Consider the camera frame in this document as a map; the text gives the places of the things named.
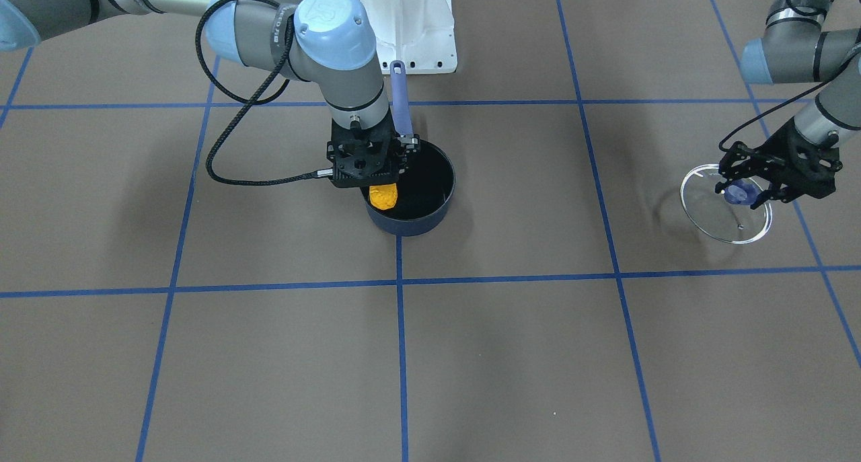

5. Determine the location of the yellow corn cob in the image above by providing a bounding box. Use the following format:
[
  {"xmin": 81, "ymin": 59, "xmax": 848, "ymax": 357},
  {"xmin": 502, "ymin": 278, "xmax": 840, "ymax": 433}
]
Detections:
[{"xmin": 368, "ymin": 183, "xmax": 399, "ymax": 210}]

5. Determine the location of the glass pot lid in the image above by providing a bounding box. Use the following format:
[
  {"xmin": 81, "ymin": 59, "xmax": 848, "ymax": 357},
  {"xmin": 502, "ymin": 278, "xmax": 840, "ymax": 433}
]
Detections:
[{"xmin": 679, "ymin": 164, "xmax": 773, "ymax": 245}]

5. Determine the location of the dark blue saucepan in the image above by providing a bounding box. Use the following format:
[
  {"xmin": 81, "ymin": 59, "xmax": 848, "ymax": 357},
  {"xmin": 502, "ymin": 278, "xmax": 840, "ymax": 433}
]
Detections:
[{"xmin": 362, "ymin": 61, "xmax": 456, "ymax": 237}]

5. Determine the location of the brown paper table cover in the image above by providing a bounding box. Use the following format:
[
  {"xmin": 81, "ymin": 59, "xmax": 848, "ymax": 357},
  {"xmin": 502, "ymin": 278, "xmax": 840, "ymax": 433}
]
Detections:
[{"xmin": 1, "ymin": 0, "xmax": 860, "ymax": 461}]

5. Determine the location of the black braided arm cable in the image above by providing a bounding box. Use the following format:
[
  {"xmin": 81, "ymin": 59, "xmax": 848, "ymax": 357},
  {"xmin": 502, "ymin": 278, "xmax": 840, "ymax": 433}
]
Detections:
[{"xmin": 195, "ymin": 0, "xmax": 337, "ymax": 186}]

